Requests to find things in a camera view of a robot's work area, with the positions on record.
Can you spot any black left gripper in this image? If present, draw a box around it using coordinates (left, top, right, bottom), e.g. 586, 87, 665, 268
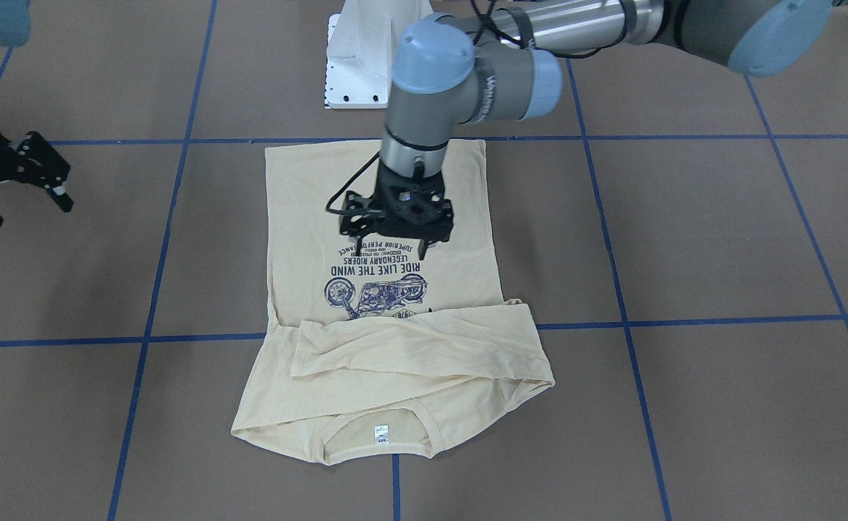
337, 161, 454, 261

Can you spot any beige long sleeve shirt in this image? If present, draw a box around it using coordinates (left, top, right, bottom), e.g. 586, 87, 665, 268
230, 140, 554, 465

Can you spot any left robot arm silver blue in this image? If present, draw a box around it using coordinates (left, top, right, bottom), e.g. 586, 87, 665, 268
326, 1, 834, 257

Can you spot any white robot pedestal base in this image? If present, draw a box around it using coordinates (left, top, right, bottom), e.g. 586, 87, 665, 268
324, 1, 433, 109

